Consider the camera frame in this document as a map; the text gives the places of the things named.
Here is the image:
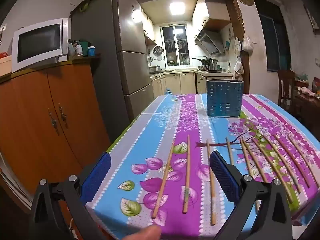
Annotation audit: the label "wall cabinet above range hood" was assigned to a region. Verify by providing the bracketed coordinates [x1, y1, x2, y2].
[192, 0, 232, 32]

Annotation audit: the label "person's left hand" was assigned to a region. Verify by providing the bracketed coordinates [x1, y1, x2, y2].
[122, 225, 162, 240]

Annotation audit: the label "dark room window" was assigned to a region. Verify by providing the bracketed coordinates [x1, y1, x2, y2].
[254, 0, 292, 72]

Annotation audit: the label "beige kitchen wall cabinets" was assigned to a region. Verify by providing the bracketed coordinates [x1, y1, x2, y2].
[140, 7, 157, 46]

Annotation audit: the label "barred kitchen window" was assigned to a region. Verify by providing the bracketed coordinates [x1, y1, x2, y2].
[160, 24, 191, 67]

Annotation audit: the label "grey refrigerator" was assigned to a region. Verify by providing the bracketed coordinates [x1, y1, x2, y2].
[70, 0, 154, 143]

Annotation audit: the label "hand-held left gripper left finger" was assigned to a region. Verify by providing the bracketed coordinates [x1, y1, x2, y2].
[28, 152, 112, 240]

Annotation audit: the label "blue perforated utensil holder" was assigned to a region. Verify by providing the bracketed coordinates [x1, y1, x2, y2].
[206, 79, 244, 118]

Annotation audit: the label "floral striped tablecloth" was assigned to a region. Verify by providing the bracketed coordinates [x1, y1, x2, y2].
[85, 94, 320, 239]

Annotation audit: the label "beige kitchen base cabinets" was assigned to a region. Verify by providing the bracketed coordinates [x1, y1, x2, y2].
[150, 70, 234, 98]

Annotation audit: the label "square ceiling light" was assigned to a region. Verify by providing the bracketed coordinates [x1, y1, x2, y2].
[169, 2, 186, 15]

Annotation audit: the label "steel electric kettle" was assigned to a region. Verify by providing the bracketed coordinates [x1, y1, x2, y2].
[206, 57, 218, 73]

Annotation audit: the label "dark wooden side table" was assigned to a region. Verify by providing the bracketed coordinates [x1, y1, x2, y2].
[291, 90, 320, 130]

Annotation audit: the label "framed wall picture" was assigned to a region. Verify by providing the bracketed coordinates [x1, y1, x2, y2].
[304, 4, 319, 33]

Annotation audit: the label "long hanging kitchen towel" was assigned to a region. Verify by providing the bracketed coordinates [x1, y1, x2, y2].
[232, 57, 244, 80]

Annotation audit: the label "dark wooden chair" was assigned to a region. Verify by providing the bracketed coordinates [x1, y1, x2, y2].
[277, 69, 297, 107]

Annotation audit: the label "orange wooden cabinet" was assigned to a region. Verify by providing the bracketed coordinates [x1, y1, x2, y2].
[0, 54, 112, 214]

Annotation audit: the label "bunch of wooden chopsticks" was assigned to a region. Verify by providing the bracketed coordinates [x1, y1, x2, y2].
[151, 134, 312, 226]

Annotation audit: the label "black wok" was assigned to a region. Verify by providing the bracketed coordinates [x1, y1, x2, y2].
[192, 56, 209, 67]

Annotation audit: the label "white microwave oven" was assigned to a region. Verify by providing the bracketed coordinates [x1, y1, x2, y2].
[11, 18, 68, 73]

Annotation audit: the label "steel range hood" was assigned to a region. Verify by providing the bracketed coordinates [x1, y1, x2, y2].
[194, 29, 225, 56]

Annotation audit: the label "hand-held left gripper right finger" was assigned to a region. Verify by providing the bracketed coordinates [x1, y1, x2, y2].
[209, 150, 293, 240]

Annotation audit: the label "hanging white plastic bag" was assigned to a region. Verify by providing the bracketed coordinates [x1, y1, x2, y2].
[242, 34, 253, 53]

